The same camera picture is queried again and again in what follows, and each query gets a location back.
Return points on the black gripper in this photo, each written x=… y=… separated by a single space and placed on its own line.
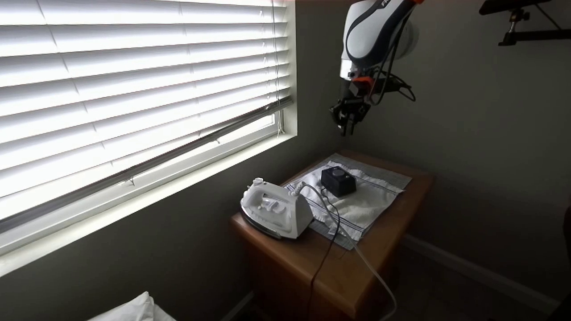
x=355 y=95

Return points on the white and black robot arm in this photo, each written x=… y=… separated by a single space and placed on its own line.
x=375 y=32

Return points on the black alarm clock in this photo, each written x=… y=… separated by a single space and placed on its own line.
x=337 y=180

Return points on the white striped cloth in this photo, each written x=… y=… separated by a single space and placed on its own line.
x=362 y=202

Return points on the white clothes iron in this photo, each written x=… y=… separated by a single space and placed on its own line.
x=275 y=209

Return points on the wooden nightstand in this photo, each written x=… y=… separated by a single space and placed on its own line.
x=332 y=268

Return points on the white baseboard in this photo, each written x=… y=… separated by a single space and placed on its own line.
x=482 y=277

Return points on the white window blinds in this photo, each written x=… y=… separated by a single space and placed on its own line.
x=143 y=77

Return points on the white pillow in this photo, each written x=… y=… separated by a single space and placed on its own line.
x=134 y=310

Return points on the red wrist camera mount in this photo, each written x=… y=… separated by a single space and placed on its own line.
x=364 y=80

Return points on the white window frame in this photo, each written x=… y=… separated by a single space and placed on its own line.
x=178 y=178

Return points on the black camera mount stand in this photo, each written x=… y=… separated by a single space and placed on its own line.
x=528 y=27

